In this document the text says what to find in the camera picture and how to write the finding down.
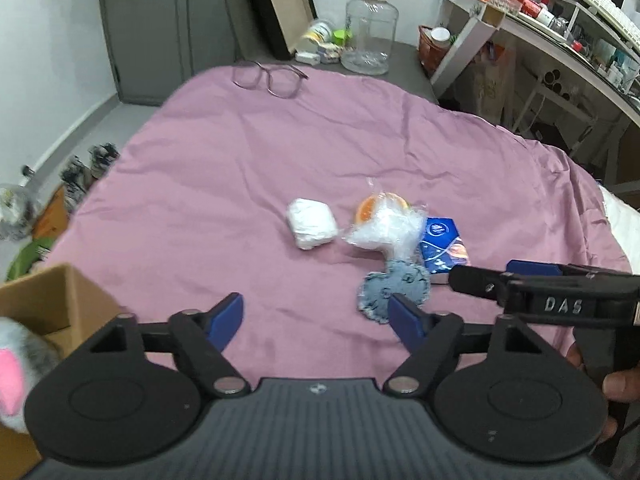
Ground grey plush toy pink ear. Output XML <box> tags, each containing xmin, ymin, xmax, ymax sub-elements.
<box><xmin>0</xmin><ymin>316</ymin><xmax>64</xmax><ymax>434</ymax></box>

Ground grey wardrobe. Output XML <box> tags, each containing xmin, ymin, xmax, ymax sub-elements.
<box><xmin>96</xmin><ymin>0</ymin><xmax>242</xmax><ymax>107</ymax></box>

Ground white desk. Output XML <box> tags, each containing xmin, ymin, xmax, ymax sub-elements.
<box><xmin>430</xmin><ymin>0</ymin><xmax>640</xmax><ymax>187</ymax></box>

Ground white yellow-label canister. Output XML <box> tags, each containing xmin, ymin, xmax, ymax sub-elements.
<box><xmin>300</xmin><ymin>19</ymin><xmax>337</xmax><ymax>49</ymax></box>

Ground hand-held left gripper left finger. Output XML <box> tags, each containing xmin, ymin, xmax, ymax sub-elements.
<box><xmin>87</xmin><ymin>292</ymin><xmax>251</xmax><ymax>397</ymax></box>

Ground thin-framed eyeglasses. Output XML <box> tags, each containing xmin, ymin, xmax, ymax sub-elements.
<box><xmin>231</xmin><ymin>59</ymin><xmax>310</xmax><ymax>99</ymax></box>

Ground leaning wooden board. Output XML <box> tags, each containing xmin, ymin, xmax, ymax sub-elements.
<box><xmin>255</xmin><ymin>0</ymin><xmax>317</xmax><ymax>56</ymax></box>

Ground grey-blue knitted pad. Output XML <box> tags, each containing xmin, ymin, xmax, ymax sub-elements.
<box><xmin>355</xmin><ymin>259</ymin><xmax>432</xmax><ymax>325</ymax></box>

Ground white bed sheet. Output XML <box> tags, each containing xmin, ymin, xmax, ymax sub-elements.
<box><xmin>599</xmin><ymin>184</ymin><xmax>640</xmax><ymax>277</ymax></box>

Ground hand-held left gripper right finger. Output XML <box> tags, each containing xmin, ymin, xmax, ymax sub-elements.
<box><xmin>383</xmin><ymin>293</ymin><xmax>549</xmax><ymax>396</ymax></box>

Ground grey toy figures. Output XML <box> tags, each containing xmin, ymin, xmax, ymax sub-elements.
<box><xmin>59</xmin><ymin>142</ymin><xmax>121</xmax><ymax>198</ymax></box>

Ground brown cardboard box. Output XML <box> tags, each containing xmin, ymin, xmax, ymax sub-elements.
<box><xmin>0</xmin><ymin>262</ymin><xmax>132</xmax><ymax>480</ymax></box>

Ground white tissue pack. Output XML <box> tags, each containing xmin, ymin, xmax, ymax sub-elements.
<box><xmin>286</xmin><ymin>197</ymin><xmax>340</xmax><ymax>251</ymax></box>

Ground green basin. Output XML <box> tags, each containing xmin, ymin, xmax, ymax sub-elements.
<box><xmin>5</xmin><ymin>237</ymin><xmax>57</xmax><ymax>282</ymax></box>

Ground brown wicker basket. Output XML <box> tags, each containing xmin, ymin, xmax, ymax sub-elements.
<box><xmin>417</xmin><ymin>25</ymin><xmax>459</xmax><ymax>79</ymax></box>

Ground grey bedside table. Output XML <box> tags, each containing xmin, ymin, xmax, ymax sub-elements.
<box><xmin>294</xmin><ymin>40</ymin><xmax>439</xmax><ymax>106</ymax></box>

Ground clear bag of clutter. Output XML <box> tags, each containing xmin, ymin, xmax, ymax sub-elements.
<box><xmin>0</xmin><ymin>166</ymin><xmax>43</xmax><ymax>242</ymax></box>

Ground orange slice sponge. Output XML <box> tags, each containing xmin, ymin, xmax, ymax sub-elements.
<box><xmin>354</xmin><ymin>192</ymin><xmax>412</xmax><ymax>225</ymax></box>

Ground large clear water jug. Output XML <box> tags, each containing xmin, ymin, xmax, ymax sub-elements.
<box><xmin>342</xmin><ymin>0</ymin><xmax>399</xmax><ymax>76</ymax></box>

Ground orange item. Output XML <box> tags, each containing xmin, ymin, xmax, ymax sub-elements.
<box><xmin>341</xmin><ymin>177</ymin><xmax>429</xmax><ymax>262</ymax></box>

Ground brown paper bag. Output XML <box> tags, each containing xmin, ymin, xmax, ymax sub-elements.
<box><xmin>452</xmin><ymin>42</ymin><xmax>517</xmax><ymax>127</ymax></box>

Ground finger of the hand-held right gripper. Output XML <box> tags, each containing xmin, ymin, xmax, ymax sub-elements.
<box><xmin>506</xmin><ymin>259</ymin><xmax>638</xmax><ymax>277</ymax></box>
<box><xmin>448</xmin><ymin>265</ymin><xmax>517</xmax><ymax>308</ymax></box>

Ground orange carton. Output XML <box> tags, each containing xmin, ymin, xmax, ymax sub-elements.
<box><xmin>31</xmin><ymin>187</ymin><xmax>72</xmax><ymax>240</ymax></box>

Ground person's right hand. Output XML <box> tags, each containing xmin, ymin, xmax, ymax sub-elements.
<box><xmin>566</xmin><ymin>342</ymin><xmax>640</xmax><ymax>443</ymax></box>

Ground pink blanket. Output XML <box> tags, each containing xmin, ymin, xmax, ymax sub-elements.
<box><xmin>37</xmin><ymin>62</ymin><xmax>633</xmax><ymax>386</ymax></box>

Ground white keyboard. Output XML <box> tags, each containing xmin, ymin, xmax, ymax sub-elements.
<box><xmin>562</xmin><ymin>0</ymin><xmax>640</xmax><ymax>52</ymax></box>

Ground blue tissue packet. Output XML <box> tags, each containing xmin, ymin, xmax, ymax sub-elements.
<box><xmin>417</xmin><ymin>216</ymin><xmax>472</xmax><ymax>285</ymax></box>

